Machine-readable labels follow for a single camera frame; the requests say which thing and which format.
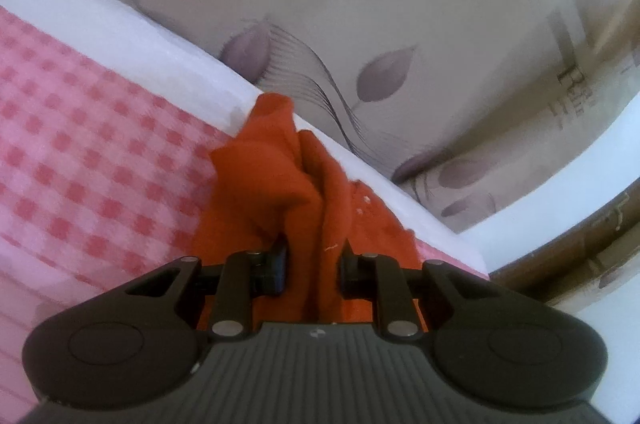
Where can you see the brown wooden door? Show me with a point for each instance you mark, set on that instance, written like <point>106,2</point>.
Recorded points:
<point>575,249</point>

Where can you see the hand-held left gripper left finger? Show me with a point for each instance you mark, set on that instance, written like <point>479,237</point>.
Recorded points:
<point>276,271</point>

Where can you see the red knitted sweater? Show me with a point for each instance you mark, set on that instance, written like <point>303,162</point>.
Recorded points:
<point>270,163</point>

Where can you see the pink checked bed sheet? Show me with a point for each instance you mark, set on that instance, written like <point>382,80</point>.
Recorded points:
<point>75,128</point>

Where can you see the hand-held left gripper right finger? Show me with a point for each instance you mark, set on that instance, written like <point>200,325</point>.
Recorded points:
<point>352,274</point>

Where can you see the beige leaf print curtain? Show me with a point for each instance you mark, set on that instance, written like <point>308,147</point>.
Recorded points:
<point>400,3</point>

